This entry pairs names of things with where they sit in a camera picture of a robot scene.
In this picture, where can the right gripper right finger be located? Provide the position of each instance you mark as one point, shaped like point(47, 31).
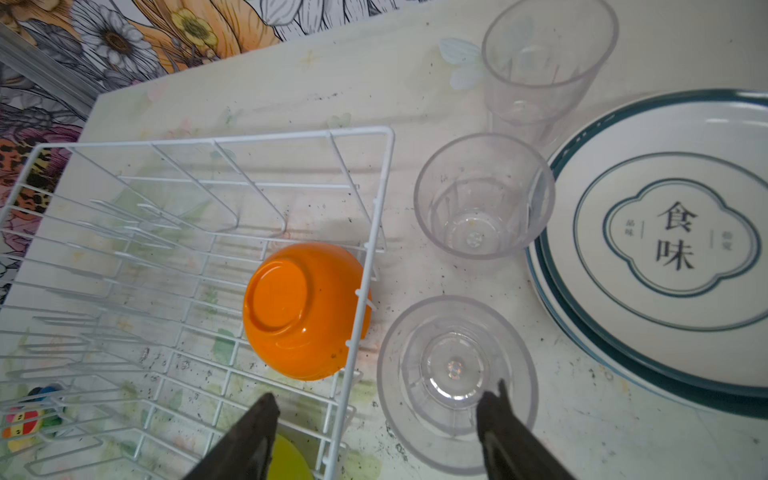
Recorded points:
point(510, 450)

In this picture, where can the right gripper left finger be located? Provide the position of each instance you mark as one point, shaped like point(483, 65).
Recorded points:
point(245, 451)

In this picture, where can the lime green plastic bowl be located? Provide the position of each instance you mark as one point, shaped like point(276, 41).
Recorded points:
point(287, 463)

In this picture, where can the clear plastic cup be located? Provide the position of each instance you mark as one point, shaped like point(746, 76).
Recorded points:
point(484, 196)
point(436, 361)
point(540, 58)

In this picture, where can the orange plastic bowl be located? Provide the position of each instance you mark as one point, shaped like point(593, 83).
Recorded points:
point(299, 309)

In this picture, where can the green rimmed white plate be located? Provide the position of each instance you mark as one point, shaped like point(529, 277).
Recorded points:
point(655, 256)

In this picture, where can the colourful smiling flower toy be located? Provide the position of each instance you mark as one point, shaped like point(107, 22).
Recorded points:
point(22, 423)

